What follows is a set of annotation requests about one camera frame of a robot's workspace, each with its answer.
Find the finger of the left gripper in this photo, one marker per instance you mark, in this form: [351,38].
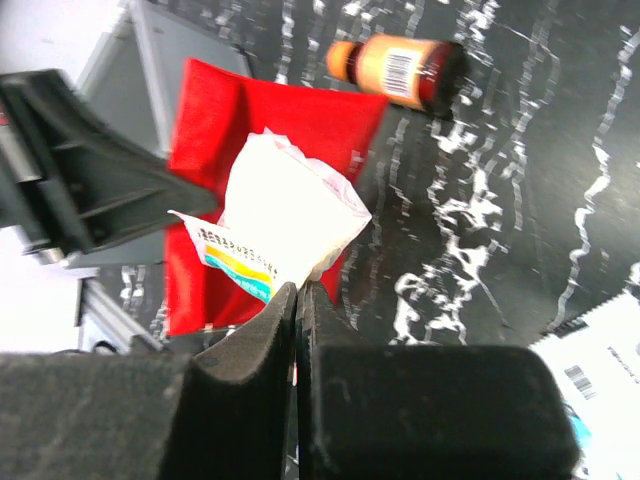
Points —
[72,183]

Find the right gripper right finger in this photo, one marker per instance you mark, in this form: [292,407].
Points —
[373,411]

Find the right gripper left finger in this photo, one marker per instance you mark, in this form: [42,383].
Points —
[221,414]

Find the red first aid pouch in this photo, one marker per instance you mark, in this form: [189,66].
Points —
[218,111]

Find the white gauze packet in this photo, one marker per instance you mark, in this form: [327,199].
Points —
[286,218]

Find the amber medicine bottle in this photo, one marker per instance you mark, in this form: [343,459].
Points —
[419,74]

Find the teal white packet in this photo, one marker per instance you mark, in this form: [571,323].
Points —
[594,360]

